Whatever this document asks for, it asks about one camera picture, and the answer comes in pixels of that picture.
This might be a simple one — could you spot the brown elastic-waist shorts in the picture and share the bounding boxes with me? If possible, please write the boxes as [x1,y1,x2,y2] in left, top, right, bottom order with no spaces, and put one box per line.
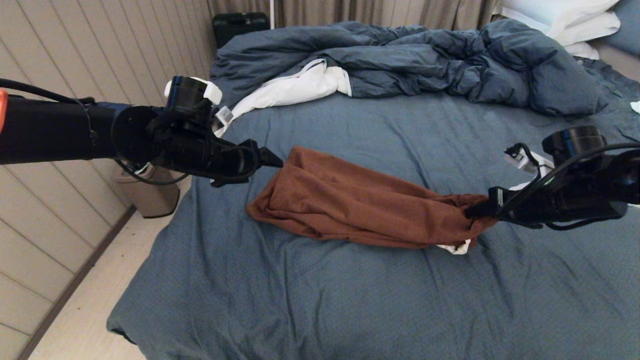
[246,146,499,256]

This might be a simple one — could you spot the brown square trash bin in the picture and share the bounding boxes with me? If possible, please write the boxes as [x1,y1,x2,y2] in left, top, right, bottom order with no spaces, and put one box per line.
[116,162,181,219]

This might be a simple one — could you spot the white duvet lining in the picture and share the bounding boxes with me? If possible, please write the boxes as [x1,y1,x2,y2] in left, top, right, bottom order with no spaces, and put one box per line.
[210,59,352,138]

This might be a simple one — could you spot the black suitcase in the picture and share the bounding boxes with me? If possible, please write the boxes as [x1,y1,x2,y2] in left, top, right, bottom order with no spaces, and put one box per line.
[213,12,271,49]

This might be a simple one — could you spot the blue bed sheet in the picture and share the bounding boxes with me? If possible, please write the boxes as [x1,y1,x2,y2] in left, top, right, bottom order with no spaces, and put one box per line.
[106,57,640,360]

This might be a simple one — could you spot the crumpled blue duvet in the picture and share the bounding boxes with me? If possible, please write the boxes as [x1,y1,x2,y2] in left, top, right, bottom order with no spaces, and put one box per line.
[207,20,608,118]

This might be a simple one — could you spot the beige curtain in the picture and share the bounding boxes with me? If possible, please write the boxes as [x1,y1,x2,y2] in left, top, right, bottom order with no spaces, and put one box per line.
[207,0,501,31]

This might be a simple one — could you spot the large white pillow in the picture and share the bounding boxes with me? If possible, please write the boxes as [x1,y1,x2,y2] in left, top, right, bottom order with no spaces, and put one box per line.
[492,0,625,40]

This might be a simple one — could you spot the blue pillow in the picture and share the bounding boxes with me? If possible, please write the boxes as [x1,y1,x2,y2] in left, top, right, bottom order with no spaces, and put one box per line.
[600,0,640,58]

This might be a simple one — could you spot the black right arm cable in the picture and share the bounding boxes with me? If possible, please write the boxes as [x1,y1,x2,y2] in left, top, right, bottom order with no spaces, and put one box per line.
[500,142,640,221]

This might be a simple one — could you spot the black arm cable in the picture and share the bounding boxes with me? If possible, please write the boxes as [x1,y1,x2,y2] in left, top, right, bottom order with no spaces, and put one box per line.
[500,142,640,221]
[0,78,96,108]

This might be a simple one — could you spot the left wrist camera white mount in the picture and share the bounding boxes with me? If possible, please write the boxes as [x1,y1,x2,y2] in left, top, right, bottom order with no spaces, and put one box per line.
[164,76,234,126]

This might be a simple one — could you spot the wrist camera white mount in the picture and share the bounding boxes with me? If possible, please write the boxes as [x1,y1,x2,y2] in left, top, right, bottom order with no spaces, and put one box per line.
[504,126,608,173]
[164,76,234,126]

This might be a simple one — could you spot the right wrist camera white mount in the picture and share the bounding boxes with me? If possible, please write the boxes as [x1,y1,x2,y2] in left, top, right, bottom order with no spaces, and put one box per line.
[504,126,608,173]

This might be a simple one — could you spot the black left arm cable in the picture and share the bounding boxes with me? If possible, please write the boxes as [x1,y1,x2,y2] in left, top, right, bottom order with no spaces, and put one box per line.
[0,78,96,108]

